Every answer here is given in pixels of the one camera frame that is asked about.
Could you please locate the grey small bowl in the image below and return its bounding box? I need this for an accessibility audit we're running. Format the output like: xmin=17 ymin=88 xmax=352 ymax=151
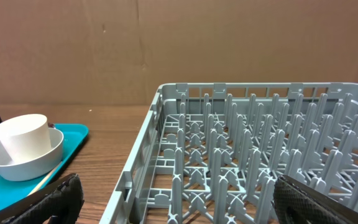
xmin=0 ymin=128 xmax=64 ymax=182

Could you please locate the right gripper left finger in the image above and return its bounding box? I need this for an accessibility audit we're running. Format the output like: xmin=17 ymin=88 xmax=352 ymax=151
xmin=0 ymin=173 xmax=84 ymax=224

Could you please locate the white cup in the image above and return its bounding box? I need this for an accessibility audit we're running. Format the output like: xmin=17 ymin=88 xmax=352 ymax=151
xmin=0 ymin=114 xmax=52 ymax=163

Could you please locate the wooden chopstick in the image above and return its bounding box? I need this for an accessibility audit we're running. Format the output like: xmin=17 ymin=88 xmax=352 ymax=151
xmin=28 ymin=162 xmax=61 ymax=195

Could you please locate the teal serving tray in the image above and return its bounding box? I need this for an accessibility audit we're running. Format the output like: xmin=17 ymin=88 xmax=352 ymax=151
xmin=0 ymin=124 xmax=89 ymax=210

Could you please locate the grey dishwasher rack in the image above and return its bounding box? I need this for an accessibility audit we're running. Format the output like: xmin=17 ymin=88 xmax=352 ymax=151
xmin=101 ymin=83 xmax=358 ymax=223

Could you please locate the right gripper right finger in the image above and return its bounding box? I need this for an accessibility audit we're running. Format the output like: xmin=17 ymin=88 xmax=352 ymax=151
xmin=272 ymin=175 xmax=358 ymax=224

